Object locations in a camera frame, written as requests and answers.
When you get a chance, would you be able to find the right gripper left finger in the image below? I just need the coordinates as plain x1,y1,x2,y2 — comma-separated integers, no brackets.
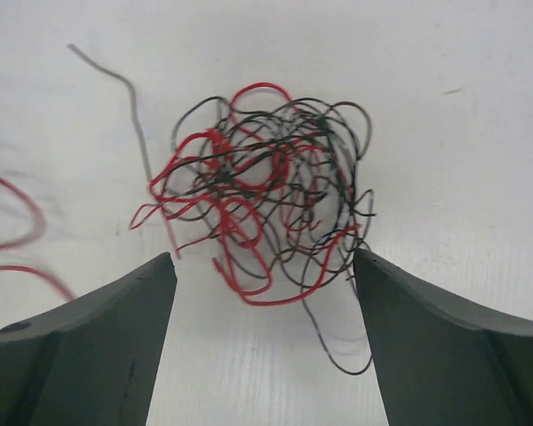
0,253,177,425

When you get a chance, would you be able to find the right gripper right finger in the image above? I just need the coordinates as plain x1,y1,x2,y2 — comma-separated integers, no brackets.
354,249,533,425

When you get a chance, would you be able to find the red black wire bundle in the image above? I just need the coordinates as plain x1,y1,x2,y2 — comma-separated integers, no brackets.
66,43,378,376

